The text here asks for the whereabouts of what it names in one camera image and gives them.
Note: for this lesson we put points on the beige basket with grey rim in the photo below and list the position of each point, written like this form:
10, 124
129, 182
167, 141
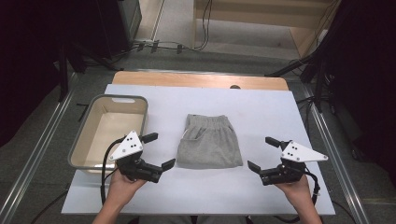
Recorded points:
106, 124

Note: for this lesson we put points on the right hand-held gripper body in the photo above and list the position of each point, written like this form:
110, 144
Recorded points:
299, 153

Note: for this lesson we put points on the black curtain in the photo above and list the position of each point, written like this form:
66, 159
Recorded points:
367, 77
31, 62

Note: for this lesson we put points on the person's left hand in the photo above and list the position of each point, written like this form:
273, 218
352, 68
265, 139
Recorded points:
123, 188

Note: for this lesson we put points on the grey shorts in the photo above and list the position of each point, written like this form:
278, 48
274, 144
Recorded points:
208, 143

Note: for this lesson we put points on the dark cabinet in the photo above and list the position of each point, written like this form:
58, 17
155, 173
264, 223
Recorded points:
130, 15

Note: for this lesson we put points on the light wooden shelf unit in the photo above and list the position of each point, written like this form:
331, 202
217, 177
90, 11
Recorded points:
308, 37

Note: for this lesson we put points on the white power strip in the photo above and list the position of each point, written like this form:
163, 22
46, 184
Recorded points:
144, 40

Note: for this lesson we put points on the metal floor rail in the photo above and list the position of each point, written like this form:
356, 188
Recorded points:
34, 158
336, 155

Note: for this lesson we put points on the black metal stand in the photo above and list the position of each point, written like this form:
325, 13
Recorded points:
319, 87

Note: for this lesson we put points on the person's right hand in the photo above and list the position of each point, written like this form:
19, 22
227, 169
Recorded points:
297, 189

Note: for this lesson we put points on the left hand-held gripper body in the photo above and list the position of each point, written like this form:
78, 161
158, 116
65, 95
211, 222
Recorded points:
127, 147

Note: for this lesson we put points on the wooden table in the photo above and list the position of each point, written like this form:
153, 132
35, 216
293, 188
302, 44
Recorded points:
186, 79

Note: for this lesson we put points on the white table board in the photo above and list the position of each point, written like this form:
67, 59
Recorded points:
249, 105

